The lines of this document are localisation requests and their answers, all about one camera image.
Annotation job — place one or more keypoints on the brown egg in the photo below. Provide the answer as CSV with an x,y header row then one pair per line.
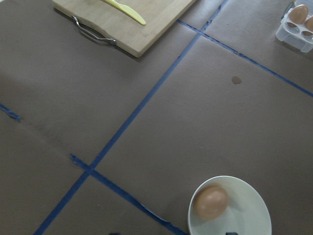
x,y
309,23
299,14
211,202

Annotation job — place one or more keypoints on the clear plastic egg box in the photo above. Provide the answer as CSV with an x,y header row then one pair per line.
x,y
296,35

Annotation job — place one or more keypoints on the white ceramic bowl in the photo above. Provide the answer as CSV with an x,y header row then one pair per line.
x,y
246,214

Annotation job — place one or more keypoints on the wooden cutting board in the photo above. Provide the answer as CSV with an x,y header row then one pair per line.
x,y
129,35

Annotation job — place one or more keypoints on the yellow plastic knife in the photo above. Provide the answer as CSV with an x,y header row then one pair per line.
x,y
127,10

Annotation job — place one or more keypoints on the metal cutting board handle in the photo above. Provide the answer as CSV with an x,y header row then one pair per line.
x,y
111,41

